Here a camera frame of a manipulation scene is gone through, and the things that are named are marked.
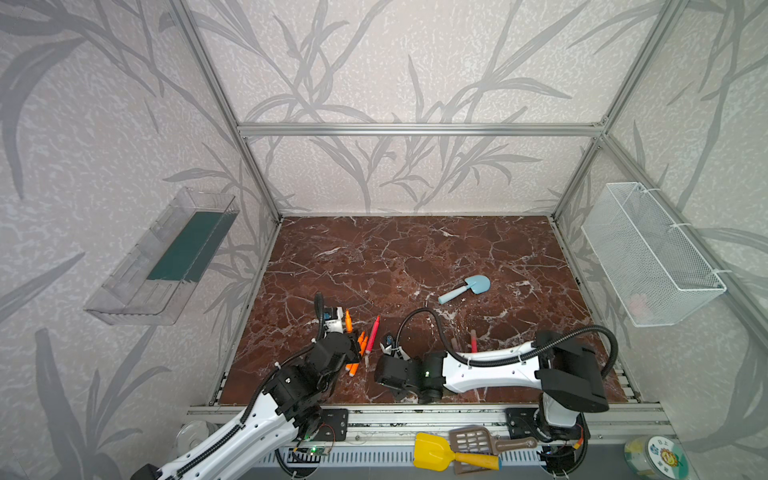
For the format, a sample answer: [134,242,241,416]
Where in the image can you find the magenta marker pen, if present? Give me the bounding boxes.
[365,315,381,354]

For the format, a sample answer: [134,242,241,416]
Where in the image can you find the orange marker pen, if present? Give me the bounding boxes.
[345,310,354,333]

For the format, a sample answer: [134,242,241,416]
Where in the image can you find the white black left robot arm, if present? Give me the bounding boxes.
[132,332,361,479]

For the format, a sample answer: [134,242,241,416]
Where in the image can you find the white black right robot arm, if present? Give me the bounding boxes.
[374,325,618,442]

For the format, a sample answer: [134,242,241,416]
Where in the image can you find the yellow toy shovel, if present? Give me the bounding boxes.
[413,432,501,472]

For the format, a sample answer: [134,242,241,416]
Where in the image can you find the brown toy spatula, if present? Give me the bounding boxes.
[448,426,538,455]

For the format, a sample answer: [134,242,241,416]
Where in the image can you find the light blue toy shovel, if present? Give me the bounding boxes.
[438,275,491,305]

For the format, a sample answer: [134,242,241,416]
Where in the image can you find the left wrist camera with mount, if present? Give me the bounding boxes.
[323,307,347,333]

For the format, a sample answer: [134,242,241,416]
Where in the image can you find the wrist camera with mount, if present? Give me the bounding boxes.
[323,307,347,333]
[380,333,410,361]

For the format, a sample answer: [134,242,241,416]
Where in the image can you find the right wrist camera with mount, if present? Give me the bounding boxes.
[380,333,410,361]

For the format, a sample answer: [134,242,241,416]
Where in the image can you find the aluminium cage frame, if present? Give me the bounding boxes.
[167,0,768,448]

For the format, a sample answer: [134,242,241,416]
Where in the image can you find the green circuit board with wires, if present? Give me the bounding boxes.
[288,442,334,463]

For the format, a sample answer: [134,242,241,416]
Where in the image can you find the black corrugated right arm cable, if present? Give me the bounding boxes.
[394,307,619,380]

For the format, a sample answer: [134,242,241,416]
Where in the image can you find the clear plastic wall tray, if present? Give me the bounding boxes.
[84,187,240,326]

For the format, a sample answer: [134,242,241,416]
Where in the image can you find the white wire mesh basket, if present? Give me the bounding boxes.
[582,182,727,328]

